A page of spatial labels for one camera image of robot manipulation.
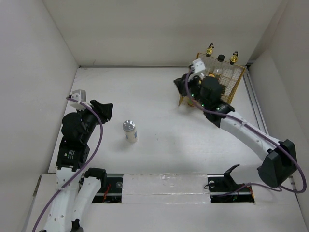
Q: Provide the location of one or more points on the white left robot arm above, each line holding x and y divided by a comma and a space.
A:
76, 185

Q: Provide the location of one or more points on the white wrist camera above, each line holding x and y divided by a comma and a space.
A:
197, 67
80, 96

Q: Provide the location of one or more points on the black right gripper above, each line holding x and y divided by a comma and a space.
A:
180, 83

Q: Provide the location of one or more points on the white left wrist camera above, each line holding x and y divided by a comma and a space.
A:
80, 96

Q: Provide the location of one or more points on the left white shaker jar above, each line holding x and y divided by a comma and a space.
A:
130, 131

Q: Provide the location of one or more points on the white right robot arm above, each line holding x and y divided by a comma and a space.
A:
278, 157

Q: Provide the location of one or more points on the glass cruet dark liquid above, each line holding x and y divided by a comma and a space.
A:
227, 72

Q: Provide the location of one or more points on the black cap sauce bottle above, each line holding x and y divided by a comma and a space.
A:
218, 67

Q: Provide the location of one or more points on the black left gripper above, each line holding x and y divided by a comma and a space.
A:
104, 110

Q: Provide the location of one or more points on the clear glass bottle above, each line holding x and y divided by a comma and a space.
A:
208, 61

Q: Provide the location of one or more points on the yellow wire basket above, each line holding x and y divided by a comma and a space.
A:
228, 92

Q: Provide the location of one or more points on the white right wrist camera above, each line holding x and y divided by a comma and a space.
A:
197, 67

